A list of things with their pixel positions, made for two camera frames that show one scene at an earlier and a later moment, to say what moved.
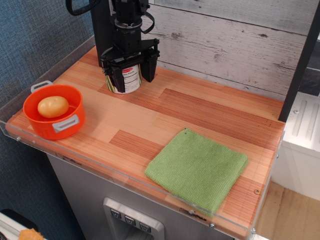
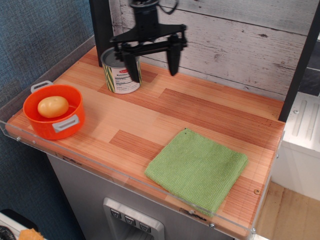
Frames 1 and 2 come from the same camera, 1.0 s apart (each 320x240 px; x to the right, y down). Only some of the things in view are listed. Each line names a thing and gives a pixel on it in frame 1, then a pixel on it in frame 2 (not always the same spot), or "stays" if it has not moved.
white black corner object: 11,223 stays
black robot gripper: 129,47 to 148,35
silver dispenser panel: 125,222 stays
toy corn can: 132,77 stays
